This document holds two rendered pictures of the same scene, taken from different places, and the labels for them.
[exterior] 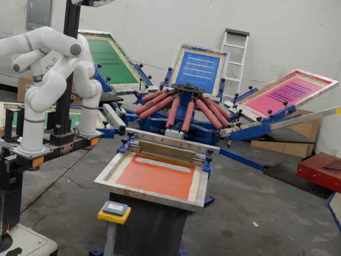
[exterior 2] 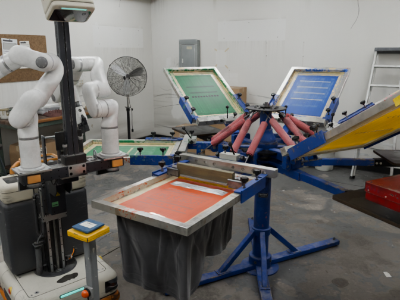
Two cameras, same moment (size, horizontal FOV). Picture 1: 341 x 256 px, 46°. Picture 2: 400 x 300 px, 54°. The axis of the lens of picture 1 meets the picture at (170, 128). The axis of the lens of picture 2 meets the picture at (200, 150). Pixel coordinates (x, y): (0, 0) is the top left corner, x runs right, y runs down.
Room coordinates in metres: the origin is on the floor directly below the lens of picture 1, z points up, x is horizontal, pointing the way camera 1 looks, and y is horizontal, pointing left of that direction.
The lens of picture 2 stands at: (0.54, -0.98, 1.71)
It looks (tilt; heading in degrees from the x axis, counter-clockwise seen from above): 14 degrees down; 27
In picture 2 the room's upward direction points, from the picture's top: straight up
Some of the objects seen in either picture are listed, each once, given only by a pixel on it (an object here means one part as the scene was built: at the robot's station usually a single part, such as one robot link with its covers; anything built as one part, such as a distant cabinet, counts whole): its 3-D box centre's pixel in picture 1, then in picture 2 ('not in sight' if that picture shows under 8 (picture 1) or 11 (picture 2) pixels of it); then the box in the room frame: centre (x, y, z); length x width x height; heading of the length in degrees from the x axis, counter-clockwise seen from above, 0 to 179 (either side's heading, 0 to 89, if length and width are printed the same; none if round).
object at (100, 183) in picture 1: (160, 169); (184, 191); (2.28, 0.02, 0.97); 0.79 x 0.58 x 0.04; 174
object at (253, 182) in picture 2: (207, 165); (250, 188); (2.49, -0.28, 0.98); 0.30 x 0.05 x 0.07; 174
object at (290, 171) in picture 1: (247, 160); (328, 185); (2.94, -0.63, 0.91); 1.34 x 0.40 x 0.08; 54
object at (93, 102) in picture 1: (91, 93); (107, 113); (2.23, 0.48, 1.37); 0.13 x 0.10 x 0.16; 166
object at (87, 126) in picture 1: (86, 119); (109, 140); (2.25, 0.49, 1.21); 0.16 x 0.13 x 0.15; 67
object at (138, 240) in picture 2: (143, 227); (150, 254); (1.99, 0.04, 0.74); 0.45 x 0.03 x 0.43; 84
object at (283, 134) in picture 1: (245, 135); (353, 161); (3.60, -0.70, 0.91); 1.34 x 0.40 x 0.08; 114
